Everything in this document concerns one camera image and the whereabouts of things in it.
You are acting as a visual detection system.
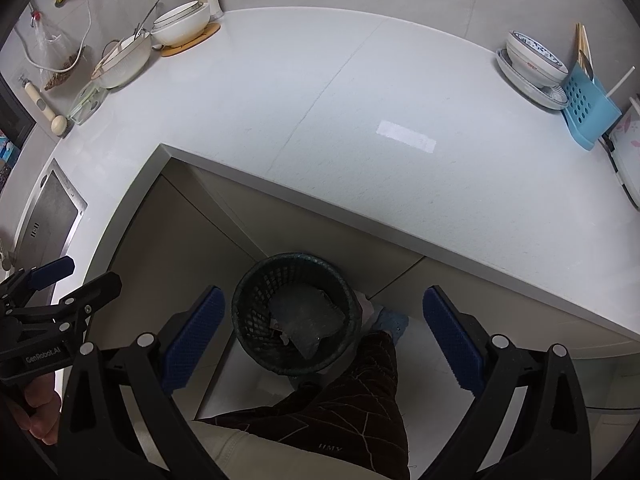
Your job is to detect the bowl with strainer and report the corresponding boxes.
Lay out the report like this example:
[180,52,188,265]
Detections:
[91,30,153,90]

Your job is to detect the thin metal utensil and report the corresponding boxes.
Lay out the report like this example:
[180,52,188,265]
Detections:
[132,0,161,41]

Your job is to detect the blue utensil holder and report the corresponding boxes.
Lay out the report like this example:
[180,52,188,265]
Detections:
[560,62,623,152]

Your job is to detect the wooden handled brush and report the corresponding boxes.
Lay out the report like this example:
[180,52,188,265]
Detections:
[24,82,69,136]

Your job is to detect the person's left hand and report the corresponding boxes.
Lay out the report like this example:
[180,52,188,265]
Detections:
[14,373,64,447]

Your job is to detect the white cable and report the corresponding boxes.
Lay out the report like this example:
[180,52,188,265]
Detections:
[14,0,95,68]

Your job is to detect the white plate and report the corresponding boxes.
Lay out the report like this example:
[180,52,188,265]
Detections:
[496,47,566,103]

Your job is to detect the white rectangular sticker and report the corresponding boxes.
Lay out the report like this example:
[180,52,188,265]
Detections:
[376,120,437,153]

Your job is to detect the blue slipper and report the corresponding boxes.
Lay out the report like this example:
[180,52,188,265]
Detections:
[372,307,411,346]

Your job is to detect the wooden coaster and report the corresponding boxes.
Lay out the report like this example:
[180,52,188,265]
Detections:
[160,21,222,58]

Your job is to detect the large white ceramic bowl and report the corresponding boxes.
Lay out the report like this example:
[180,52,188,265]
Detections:
[150,5,212,47]

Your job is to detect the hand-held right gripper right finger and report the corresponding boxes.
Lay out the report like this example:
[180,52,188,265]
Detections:
[421,284,593,480]

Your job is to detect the white bowl dark rim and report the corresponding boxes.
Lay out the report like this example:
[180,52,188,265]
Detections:
[152,1,210,28]

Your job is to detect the steel sink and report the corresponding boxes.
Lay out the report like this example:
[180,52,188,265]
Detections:
[10,157,88,291]

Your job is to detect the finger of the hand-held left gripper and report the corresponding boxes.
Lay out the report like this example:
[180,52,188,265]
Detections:
[50,271,123,334]
[0,255,76,306]

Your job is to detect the beige base cabinet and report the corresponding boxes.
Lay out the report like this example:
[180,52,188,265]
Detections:
[107,157,431,311]

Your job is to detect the glass container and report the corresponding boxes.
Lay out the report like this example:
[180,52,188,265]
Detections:
[67,80,108,126]

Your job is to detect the wooden chopsticks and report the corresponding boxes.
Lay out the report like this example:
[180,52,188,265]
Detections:
[575,22,596,81]

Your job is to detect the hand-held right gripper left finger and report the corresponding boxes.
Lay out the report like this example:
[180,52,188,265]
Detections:
[57,284,226,480]

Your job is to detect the white plastic stick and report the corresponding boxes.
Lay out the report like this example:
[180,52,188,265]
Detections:
[605,66,636,97]

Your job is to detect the clear bag brown contents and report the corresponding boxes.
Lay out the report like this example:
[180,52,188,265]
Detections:
[30,12,87,92]

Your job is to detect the black mesh waste basket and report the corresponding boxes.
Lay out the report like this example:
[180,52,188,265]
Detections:
[231,252,363,378]

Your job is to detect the white floral appliance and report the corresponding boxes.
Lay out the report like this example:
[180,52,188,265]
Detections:
[602,97,640,211]

